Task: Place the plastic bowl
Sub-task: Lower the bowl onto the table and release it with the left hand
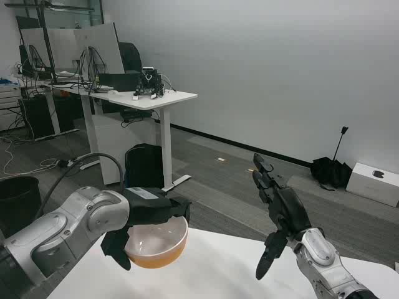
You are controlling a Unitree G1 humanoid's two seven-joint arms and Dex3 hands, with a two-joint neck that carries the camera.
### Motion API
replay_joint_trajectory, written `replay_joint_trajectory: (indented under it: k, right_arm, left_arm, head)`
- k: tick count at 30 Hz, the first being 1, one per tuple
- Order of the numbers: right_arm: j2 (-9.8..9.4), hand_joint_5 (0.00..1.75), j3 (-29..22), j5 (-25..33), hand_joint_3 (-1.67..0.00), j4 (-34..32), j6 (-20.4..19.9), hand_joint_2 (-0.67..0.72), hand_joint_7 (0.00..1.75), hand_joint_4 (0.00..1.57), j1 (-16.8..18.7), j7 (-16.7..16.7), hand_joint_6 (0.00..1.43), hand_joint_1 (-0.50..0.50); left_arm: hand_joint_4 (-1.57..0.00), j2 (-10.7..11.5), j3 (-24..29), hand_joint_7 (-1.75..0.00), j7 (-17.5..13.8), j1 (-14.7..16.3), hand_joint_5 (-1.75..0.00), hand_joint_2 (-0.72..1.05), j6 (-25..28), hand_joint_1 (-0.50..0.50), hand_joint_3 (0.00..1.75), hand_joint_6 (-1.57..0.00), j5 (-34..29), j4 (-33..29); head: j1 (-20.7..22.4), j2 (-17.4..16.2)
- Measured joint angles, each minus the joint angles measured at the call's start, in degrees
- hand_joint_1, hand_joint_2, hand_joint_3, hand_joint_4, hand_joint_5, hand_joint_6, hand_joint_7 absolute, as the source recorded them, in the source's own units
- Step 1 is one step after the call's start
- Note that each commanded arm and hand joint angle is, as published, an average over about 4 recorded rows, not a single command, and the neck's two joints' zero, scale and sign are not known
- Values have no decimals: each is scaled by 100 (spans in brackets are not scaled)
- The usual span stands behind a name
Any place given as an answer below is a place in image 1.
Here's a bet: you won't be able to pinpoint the computer monitors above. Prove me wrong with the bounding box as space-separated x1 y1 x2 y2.
73 21 126 75

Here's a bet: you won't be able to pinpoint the orange plastic bowl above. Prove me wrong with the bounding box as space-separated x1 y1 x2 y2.
123 216 190 270

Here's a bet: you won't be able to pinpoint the white standing desk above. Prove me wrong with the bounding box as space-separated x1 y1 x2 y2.
37 79 199 192

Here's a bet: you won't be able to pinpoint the black office chair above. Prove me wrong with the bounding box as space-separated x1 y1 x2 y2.
117 41 143 74

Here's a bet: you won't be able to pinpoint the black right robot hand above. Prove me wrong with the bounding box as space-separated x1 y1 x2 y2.
252 153 313 281

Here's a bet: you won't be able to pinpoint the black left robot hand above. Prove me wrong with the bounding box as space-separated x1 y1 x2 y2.
100 186 192 271

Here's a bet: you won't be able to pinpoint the white floor cable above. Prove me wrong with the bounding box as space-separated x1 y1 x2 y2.
0 135 59 176

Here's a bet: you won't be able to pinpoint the black waste bin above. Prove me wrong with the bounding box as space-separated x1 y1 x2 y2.
0 176 42 239

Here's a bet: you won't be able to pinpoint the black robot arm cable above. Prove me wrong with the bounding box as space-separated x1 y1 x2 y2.
33 153 125 222

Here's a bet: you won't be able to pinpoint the black flat box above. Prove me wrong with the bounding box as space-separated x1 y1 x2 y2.
97 70 142 93

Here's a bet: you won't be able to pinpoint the black folded umbrella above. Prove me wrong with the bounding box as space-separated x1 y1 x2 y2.
309 126 353 192

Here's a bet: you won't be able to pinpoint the black computer tower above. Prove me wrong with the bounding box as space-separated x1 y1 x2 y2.
18 95 57 140

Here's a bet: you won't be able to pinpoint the black electronic device assembly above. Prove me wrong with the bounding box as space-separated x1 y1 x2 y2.
132 66 177 101

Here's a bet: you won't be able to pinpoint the white drawer cabinet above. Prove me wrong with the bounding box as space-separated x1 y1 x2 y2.
0 83 26 132

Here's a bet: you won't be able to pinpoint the black backpack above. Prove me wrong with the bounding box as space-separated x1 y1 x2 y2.
124 143 165 190

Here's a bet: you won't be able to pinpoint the white cardboard box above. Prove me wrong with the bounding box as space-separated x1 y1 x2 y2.
345 162 399 209

